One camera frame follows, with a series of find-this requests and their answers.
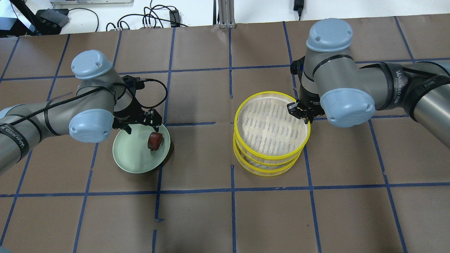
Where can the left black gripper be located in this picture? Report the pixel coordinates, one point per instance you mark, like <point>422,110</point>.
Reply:
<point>123,117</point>

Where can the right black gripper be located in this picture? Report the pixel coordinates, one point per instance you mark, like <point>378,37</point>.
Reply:
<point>311,105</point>

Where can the brown bun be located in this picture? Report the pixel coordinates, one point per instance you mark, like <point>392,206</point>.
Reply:
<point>155,140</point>

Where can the yellow steamer layer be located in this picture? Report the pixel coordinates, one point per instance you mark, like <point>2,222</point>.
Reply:
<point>261,169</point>
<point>265,132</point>

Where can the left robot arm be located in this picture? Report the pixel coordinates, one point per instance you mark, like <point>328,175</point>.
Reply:
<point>104,101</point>

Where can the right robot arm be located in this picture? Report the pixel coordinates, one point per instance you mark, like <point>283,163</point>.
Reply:
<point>331,84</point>

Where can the green plate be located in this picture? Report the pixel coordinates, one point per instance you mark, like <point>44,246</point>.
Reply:
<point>131,152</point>

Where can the black power adapter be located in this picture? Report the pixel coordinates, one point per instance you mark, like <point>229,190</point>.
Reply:
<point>175,18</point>

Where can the aluminium frame post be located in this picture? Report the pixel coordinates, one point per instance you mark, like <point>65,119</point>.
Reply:
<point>226,14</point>

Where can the black camera stand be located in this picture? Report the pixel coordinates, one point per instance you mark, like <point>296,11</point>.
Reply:
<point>18,20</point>

